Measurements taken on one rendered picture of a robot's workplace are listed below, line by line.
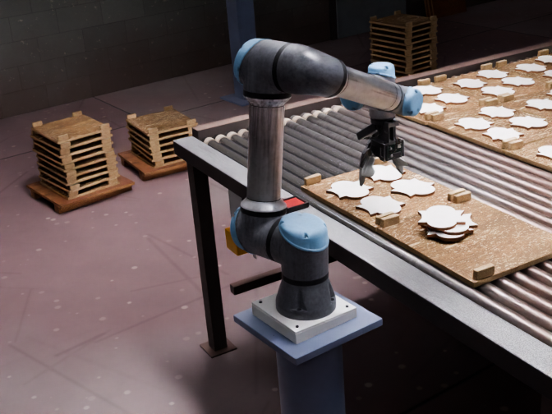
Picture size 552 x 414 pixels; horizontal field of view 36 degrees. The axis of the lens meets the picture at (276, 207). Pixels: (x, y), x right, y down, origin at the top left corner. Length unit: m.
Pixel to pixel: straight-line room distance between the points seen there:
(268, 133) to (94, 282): 2.48
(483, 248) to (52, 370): 2.06
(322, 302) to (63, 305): 2.32
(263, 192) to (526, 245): 0.74
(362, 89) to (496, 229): 0.62
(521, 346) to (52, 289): 2.89
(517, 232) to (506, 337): 0.50
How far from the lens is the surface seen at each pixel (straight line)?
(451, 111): 3.48
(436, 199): 2.66
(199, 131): 3.38
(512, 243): 2.39
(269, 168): 2.08
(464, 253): 2.33
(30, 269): 4.68
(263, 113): 2.05
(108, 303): 4.20
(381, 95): 2.17
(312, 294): 2.09
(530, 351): 1.98
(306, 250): 2.03
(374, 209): 2.57
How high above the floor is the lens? 1.99
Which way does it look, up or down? 23 degrees down
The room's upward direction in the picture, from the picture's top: 5 degrees counter-clockwise
